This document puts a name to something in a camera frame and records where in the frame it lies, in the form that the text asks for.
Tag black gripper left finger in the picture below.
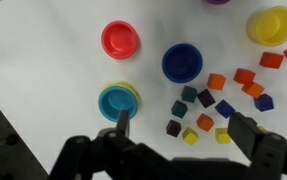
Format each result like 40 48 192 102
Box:
47 109 171 180

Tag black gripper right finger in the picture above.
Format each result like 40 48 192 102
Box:
227 111 287 180

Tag light blue bowl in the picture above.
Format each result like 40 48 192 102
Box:
97 85 139 123

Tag yellow bowl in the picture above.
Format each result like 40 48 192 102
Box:
99 81 142 111

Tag blue cube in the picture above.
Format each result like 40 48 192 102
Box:
214 99 236 119
253 93 275 113

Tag orange cube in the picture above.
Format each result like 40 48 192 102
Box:
206 72 227 91
241 81 266 99
196 113 215 133

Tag black perforated board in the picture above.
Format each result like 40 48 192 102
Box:
0 87 50 180

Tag dark green cube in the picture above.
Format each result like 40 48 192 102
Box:
170 100 189 119
181 85 199 104

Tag dark blue cup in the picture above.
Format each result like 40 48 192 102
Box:
161 43 204 84

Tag small yellow cup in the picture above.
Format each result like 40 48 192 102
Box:
246 5 287 48

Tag purple cup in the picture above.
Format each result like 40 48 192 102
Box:
205 0 232 6

